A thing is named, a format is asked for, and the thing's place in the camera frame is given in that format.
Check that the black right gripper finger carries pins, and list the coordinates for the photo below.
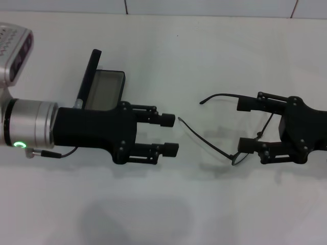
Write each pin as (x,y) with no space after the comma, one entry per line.
(247,144)
(246,104)

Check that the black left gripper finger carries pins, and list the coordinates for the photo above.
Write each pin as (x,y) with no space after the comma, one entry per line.
(169,150)
(166,120)

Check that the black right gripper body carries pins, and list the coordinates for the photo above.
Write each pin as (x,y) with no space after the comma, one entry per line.
(306,127)

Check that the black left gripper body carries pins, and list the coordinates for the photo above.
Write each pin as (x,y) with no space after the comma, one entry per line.
(94,127)

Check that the black glasses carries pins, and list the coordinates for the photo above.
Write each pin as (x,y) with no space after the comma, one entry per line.
(231,156)

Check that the black glasses case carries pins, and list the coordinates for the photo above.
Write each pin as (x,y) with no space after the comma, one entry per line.
(107,86)

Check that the silver connector plug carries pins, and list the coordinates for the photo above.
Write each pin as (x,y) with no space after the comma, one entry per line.
(79,104)

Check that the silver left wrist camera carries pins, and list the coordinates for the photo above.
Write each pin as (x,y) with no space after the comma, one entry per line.
(15,51)

